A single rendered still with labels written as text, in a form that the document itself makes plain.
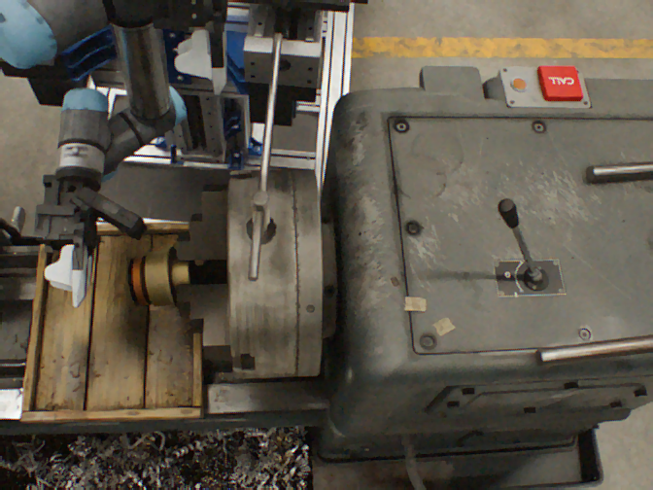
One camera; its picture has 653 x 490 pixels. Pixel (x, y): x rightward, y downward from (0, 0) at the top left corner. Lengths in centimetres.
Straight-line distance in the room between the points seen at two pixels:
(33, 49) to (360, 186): 45
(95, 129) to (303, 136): 116
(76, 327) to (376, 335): 61
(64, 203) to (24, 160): 145
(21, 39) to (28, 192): 162
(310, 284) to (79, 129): 47
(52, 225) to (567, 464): 118
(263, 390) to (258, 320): 33
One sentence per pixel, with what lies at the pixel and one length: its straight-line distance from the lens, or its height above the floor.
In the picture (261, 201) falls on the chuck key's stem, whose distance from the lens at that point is 84.
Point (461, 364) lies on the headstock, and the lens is 86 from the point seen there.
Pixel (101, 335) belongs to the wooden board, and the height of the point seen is 89.
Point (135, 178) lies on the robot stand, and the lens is 218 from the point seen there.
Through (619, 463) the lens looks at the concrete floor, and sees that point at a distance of 232.
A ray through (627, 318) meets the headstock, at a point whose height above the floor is 126.
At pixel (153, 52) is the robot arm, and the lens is 109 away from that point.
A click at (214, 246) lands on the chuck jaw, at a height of 113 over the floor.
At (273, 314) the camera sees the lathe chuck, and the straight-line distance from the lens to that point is 91.
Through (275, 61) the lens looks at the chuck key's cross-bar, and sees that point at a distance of 93.
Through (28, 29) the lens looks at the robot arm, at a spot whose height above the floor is 142.
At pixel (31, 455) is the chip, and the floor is 56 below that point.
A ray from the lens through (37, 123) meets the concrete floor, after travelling 264.
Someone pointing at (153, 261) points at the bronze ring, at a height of 111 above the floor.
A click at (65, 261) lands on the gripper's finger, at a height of 111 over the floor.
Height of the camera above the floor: 206
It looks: 65 degrees down
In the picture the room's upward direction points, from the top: 10 degrees clockwise
